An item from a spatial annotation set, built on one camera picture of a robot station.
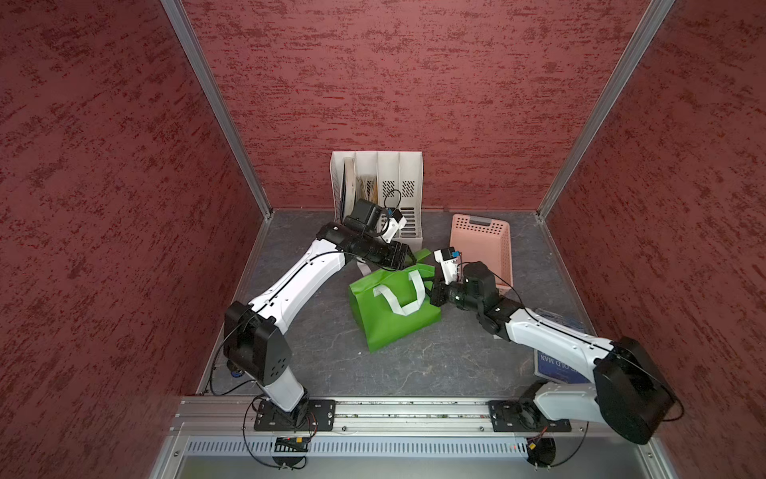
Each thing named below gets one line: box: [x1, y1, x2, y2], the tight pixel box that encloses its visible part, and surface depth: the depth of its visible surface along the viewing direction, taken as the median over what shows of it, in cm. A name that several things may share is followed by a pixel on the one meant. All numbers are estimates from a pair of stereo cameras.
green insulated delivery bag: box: [349, 247, 442, 354], surface depth 77 cm
